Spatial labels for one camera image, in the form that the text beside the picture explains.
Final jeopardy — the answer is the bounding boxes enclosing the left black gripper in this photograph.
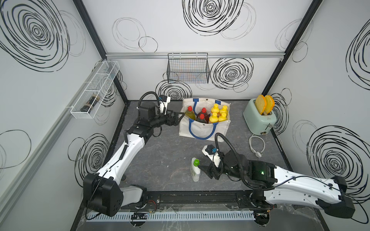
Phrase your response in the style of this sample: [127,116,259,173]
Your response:
[149,109,184,130]

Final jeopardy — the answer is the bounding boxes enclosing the white bottle green cap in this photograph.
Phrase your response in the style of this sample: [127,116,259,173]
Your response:
[190,157,201,182]

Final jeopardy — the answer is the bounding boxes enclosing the white canvas bag blue handles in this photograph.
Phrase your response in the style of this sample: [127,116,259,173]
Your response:
[179,98,231,141]

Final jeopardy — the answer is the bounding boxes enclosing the yellow-green soap bottle red cap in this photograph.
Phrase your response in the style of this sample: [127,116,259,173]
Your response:
[185,106,197,121]

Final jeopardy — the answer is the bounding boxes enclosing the orange soap bottle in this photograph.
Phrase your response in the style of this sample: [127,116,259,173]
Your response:
[211,104,220,114]
[218,113,227,123]
[209,112,218,123]
[219,105,228,115]

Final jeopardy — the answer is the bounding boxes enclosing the orange soap bottle front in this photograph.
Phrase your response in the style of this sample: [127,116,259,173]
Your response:
[219,105,228,115]

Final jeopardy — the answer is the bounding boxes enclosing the dark green soap bottle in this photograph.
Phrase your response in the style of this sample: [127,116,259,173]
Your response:
[196,113,208,124]

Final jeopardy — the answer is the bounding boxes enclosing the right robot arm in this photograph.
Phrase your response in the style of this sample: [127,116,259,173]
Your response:
[199,133,356,218]

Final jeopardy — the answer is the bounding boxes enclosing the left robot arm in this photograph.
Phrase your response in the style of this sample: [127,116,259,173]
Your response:
[83,91,185,217]

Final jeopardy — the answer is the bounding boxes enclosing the mint green toaster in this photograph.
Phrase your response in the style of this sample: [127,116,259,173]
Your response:
[243,98,277,135]

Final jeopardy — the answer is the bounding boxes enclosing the left bread slice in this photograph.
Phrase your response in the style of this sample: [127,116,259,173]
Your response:
[255,95,267,115]

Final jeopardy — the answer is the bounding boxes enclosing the bread slice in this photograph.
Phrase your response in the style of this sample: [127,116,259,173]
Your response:
[264,95,275,115]
[255,95,267,115]

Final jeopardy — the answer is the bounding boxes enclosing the dark bottle on shelf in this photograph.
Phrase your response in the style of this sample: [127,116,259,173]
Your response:
[80,95,100,113]

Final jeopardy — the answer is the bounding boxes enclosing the right bread slice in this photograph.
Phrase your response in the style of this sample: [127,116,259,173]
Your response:
[264,95,275,115]

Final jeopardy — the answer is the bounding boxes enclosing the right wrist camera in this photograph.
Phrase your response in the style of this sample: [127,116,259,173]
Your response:
[202,144,221,167]

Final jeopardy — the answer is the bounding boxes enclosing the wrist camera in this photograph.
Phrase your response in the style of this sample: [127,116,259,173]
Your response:
[159,95,171,115]
[202,144,221,167]

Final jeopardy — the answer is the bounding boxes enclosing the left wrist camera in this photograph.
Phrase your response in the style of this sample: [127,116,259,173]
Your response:
[159,95,171,115]

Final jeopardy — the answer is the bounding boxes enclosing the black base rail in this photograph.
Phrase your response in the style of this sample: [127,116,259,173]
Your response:
[82,189,314,210]

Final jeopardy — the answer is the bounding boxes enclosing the white toaster power cable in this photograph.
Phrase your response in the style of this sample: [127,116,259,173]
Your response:
[248,134,266,158]

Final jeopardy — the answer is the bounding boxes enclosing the black wire wall basket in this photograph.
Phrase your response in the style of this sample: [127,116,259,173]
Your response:
[166,53,211,84]

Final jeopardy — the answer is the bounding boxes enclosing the grey slotted cable duct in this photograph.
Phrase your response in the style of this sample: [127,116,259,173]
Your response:
[87,211,255,222]

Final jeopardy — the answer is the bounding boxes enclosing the white wire wall shelf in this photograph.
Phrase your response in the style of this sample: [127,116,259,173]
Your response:
[70,60,119,119]

